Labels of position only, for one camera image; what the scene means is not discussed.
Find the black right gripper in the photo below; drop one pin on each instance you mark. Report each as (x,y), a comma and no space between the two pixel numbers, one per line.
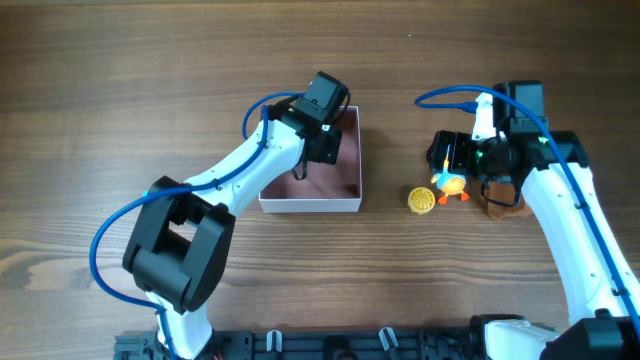
(437,153)

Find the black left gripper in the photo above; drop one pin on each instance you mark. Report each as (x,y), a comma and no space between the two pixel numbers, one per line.
(329,153)

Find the orange blue duck toy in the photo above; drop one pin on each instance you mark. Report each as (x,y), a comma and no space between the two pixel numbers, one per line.
(449,184)

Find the white cardboard box pink inside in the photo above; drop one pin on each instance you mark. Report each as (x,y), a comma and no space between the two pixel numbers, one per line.
(327,188)

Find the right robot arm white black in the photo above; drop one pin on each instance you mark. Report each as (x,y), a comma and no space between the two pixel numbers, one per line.
(511,143)

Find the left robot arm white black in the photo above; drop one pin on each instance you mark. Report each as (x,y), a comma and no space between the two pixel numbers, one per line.
(179,245)

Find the brown plush toy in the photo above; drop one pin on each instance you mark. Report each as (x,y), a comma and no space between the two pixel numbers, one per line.
(501,202)

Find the yellow round wheel toy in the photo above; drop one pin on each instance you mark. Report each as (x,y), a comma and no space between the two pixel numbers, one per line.
(421,200)

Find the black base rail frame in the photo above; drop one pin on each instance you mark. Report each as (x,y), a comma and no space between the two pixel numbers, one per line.
(386,343)

